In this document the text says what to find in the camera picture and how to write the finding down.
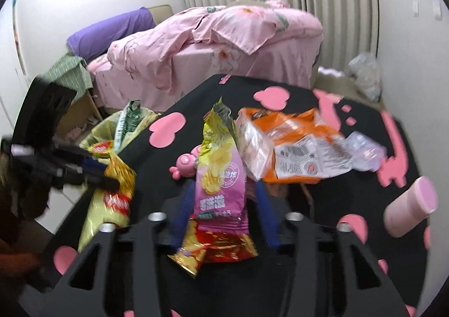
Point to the white plastic bag on floor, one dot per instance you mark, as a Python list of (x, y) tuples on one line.
[(366, 73)]

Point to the orange clear plastic bag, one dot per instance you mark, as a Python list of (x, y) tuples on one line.
[(284, 148)]

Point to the pink pig toy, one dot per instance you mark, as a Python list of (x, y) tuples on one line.
[(185, 166)]

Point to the white wall switch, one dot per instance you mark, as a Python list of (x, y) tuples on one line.
[(415, 8)]

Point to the clear plastic wrap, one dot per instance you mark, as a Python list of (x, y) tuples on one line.
[(366, 154)]

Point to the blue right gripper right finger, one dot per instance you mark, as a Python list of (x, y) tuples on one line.
[(269, 222)]

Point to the white wall socket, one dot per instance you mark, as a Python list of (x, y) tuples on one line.
[(436, 10)]

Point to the black pink table mat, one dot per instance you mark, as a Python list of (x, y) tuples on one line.
[(322, 250)]

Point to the red gold snack wrapper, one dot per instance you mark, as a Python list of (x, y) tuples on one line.
[(205, 247)]

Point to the pink cylindrical cup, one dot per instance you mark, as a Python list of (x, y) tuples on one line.
[(411, 208)]

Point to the pink floral duvet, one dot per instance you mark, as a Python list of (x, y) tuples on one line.
[(161, 65)]

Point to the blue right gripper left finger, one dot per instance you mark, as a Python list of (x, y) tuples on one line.
[(184, 209)]

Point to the yellow-green trash bag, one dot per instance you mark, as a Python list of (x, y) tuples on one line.
[(105, 130)]

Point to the purple pillow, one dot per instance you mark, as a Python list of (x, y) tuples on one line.
[(95, 40)]

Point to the pink yellow chip bag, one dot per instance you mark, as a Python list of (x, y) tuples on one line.
[(220, 193)]

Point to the green white snack wrapper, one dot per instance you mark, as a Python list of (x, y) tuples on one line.
[(128, 121)]

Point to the green checked cloth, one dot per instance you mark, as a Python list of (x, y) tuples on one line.
[(70, 71)]

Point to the yellow snack wrapper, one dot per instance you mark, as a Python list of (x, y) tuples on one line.
[(109, 206)]

